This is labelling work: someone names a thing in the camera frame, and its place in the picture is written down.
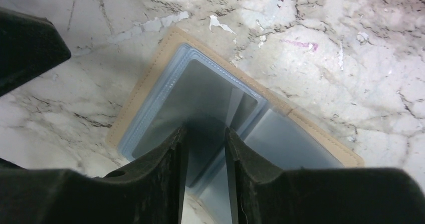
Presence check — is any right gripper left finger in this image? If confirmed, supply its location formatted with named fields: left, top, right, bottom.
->
left=1, top=127, right=188, bottom=223

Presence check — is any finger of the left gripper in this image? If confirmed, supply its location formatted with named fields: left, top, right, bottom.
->
left=1, top=8, right=71, bottom=95

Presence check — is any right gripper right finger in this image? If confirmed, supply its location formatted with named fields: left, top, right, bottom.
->
left=225, top=128, right=424, bottom=223

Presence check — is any beige card holder wallet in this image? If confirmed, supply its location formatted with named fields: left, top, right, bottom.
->
left=106, top=27, right=364, bottom=223

